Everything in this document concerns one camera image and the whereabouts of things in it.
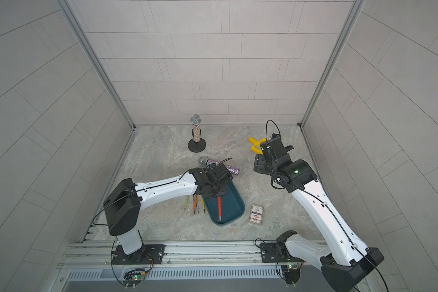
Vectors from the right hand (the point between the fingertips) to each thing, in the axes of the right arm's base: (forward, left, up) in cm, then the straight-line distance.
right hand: (261, 161), depth 72 cm
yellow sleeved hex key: (-7, +26, -23) cm, 35 cm away
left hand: (-4, +15, -19) cm, 24 cm away
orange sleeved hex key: (-6, +30, -23) cm, 38 cm away
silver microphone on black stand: (+28, +31, -20) cm, 46 cm away
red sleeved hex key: (-12, +18, -16) cm, 27 cm away
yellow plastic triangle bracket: (+25, -2, -22) cm, 33 cm away
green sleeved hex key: (-6, +34, -23) cm, 41 cm away
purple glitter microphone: (+15, +26, -20) cm, 36 cm away
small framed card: (-13, +2, -23) cm, 26 cm away
